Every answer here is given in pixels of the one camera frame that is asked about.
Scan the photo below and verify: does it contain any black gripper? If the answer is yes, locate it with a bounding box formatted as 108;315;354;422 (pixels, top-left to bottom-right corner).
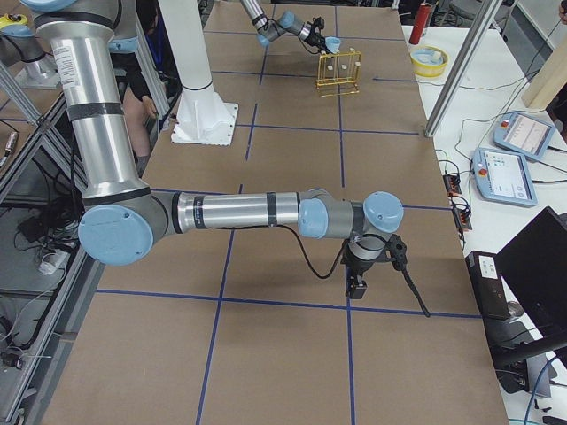
307;17;326;50
341;234;388;283

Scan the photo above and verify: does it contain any light blue plastic cup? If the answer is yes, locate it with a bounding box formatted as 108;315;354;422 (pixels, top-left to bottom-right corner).
325;36;341;54

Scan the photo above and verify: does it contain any black desktop box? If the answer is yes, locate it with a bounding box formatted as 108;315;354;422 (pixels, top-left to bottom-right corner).
465;251;509;321

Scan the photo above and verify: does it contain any red cylinder bottle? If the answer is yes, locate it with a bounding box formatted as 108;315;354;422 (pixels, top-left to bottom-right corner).
408;3;431;45

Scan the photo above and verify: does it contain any yellow rimmed blue bowl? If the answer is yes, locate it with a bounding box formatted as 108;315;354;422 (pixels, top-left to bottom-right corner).
410;46;449;78

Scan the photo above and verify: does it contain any near blue teach pendant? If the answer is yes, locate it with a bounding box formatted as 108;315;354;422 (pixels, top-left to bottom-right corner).
472;148;538;207

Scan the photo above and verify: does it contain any blue teach pendant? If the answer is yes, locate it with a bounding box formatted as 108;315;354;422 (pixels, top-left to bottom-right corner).
493;112;556;161
472;148;538;207

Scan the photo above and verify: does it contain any black computer monitor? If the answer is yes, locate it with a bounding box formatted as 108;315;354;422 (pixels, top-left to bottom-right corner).
495;205;567;368

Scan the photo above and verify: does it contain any far blue teach pendant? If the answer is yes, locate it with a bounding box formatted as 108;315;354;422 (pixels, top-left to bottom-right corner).
493;112;556;161

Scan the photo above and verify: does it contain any person in black shirt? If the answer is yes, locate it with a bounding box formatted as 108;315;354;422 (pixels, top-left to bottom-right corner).
120;1;165;175

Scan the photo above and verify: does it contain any wooden board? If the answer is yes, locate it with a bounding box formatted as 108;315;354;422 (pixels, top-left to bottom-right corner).
522;38;567;109

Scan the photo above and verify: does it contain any gold wire cup holder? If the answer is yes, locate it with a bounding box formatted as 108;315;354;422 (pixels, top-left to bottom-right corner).
315;48;362;97

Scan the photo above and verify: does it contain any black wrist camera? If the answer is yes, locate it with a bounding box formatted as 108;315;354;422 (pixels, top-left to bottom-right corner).
346;274;367;299

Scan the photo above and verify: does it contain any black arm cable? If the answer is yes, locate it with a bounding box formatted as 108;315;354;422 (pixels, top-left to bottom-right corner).
269;223;431;318

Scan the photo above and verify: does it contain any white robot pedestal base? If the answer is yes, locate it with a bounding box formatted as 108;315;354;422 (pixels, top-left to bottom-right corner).
159;0;238;146

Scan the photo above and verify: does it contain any aluminium frame post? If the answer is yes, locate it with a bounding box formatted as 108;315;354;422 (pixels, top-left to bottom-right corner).
424;0;501;137

